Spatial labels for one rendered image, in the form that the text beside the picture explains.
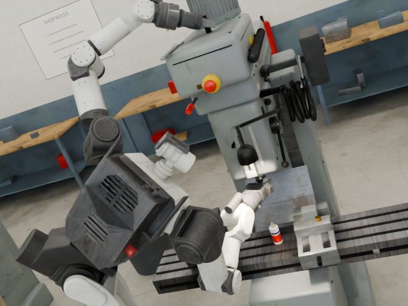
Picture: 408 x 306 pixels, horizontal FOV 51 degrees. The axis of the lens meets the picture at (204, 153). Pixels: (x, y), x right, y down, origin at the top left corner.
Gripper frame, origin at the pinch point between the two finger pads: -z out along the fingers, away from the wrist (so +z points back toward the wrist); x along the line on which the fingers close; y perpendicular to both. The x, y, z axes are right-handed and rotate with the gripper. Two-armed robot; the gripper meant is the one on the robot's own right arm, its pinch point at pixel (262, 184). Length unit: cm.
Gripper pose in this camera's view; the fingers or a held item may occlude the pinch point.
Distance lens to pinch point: 183.1
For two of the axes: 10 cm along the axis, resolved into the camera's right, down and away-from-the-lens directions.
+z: -5.1, 4.8, -7.2
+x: -7.9, 0.7, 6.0
